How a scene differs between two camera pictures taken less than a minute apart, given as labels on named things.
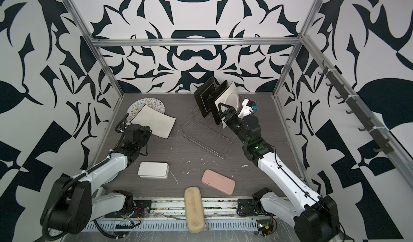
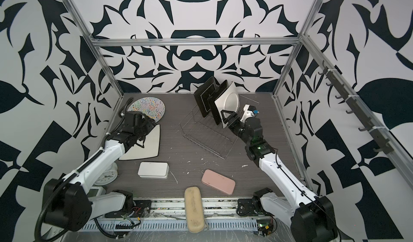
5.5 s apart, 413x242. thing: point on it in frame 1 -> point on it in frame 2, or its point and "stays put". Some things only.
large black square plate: [202, 94] stays put
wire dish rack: [204, 131] stays put
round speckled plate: [136, 106] stays put
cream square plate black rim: [160, 123] -> [151, 147]
